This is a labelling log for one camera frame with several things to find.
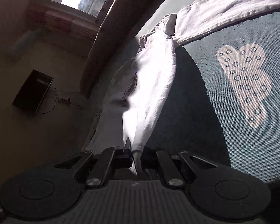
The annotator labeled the pink floral folded quilt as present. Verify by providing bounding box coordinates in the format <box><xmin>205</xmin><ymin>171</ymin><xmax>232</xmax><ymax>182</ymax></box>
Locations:
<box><xmin>80</xmin><ymin>0</ymin><xmax>185</xmax><ymax>99</ymax></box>

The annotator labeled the black box on floor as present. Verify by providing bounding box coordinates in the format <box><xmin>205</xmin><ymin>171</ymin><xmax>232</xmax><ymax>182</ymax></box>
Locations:
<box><xmin>13</xmin><ymin>70</ymin><xmax>53</xmax><ymax>115</ymax></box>

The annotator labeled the white printed t-shirt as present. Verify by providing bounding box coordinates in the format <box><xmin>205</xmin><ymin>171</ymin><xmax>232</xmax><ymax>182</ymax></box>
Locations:
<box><xmin>82</xmin><ymin>0</ymin><xmax>280</xmax><ymax>175</ymax></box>

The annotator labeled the thin cable on floor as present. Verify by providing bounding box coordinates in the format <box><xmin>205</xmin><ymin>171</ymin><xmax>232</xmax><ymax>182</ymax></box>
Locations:
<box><xmin>40</xmin><ymin>87</ymin><xmax>87</xmax><ymax>115</ymax></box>

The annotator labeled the teal floral bed sheet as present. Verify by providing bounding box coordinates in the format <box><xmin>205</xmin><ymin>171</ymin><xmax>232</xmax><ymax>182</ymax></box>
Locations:
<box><xmin>84</xmin><ymin>0</ymin><xmax>280</xmax><ymax>185</ymax></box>

